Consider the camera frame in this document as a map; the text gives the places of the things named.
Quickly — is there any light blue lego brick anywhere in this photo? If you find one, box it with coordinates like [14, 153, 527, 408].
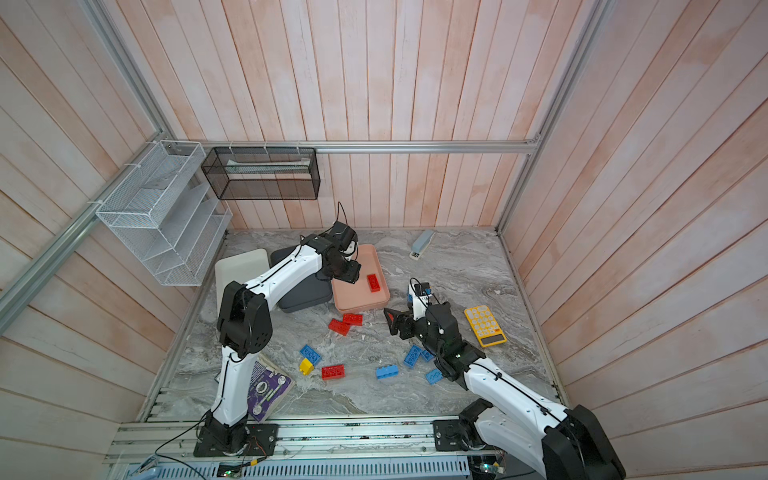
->
[375, 364, 399, 380]
[425, 369, 443, 385]

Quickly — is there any yellow square lego brick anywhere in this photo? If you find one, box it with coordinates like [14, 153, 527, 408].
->
[299, 358, 314, 376]

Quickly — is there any red lego brick front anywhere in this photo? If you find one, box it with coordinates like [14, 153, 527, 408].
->
[321, 364, 345, 381]

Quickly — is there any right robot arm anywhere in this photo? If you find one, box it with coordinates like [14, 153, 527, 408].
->
[383, 278, 626, 479]

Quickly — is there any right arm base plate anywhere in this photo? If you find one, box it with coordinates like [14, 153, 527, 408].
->
[432, 419, 485, 452]

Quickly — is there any white wire mesh shelf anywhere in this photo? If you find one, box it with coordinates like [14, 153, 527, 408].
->
[97, 141, 232, 287]

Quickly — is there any purple book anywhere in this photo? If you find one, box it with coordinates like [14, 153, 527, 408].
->
[247, 356, 295, 423]

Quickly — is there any blue lego brick left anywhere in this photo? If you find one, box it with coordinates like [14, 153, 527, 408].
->
[300, 345, 322, 365]

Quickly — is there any red lego brick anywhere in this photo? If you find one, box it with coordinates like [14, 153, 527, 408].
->
[367, 274, 381, 293]
[328, 319, 350, 336]
[321, 364, 345, 381]
[342, 314, 363, 326]

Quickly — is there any dark grey plastic tray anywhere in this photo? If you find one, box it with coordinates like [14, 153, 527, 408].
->
[267, 246, 332, 313]

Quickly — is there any black mesh wall basket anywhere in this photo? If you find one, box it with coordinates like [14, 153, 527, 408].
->
[201, 146, 321, 201]

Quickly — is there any pink plastic tray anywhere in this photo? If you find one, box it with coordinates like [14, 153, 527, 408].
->
[331, 244, 390, 314]

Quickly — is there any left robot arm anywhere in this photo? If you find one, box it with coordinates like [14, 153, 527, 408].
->
[200, 221, 361, 456]

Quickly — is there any aluminium rail frame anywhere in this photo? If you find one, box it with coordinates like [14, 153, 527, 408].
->
[104, 415, 499, 466]

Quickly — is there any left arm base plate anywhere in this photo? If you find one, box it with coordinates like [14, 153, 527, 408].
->
[193, 421, 279, 458]

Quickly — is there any yellow calculator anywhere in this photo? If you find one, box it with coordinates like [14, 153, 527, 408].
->
[464, 305, 507, 348]

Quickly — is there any white plastic tray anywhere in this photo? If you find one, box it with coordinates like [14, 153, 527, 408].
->
[214, 249, 270, 308]

